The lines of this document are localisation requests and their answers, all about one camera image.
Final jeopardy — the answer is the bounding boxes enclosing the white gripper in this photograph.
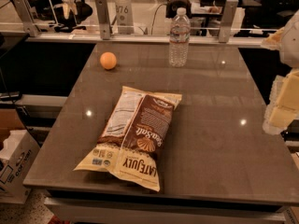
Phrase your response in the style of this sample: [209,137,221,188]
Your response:
[261,10,299,135]

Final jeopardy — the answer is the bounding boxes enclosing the clear plastic water bottle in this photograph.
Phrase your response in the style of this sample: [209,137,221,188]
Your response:
[169,7,191,67]

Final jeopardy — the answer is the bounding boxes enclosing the brown and cream chip bag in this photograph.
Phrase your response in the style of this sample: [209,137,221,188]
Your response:
[76,87,182,191]

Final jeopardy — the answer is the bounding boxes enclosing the seated person in background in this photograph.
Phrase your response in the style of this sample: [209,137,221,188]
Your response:
[169,0,247,37]

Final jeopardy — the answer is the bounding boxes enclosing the black headphones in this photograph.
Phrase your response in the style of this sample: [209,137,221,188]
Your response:
[165,0,192,19]

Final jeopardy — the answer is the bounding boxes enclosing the orange ball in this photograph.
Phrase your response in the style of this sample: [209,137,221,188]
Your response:
[100,52,117,70]

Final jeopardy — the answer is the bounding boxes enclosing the black office chair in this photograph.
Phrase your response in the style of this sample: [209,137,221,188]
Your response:
[40,0,93,33]

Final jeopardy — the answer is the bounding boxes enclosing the white cardboard box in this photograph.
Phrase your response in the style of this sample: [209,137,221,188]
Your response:
[0,130,40,204]

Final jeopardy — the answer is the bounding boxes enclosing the right metal rail bracket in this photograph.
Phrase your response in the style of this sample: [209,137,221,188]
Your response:
[218,0,238,43]

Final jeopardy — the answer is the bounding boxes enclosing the metal rail bracket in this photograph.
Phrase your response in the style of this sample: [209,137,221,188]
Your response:
[95,0,111,40]
[218,0,238,43]
[13,0,40,37]

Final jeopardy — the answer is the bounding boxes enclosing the white numbered sign post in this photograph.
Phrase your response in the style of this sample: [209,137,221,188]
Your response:
[115,0,134,35]

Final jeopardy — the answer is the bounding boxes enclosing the middle metal rail bracket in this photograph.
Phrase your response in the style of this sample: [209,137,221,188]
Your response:
[95,0,111,40]

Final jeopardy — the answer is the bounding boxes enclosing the left metal rail bracket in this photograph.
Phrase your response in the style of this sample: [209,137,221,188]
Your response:
[13,0,40,37]

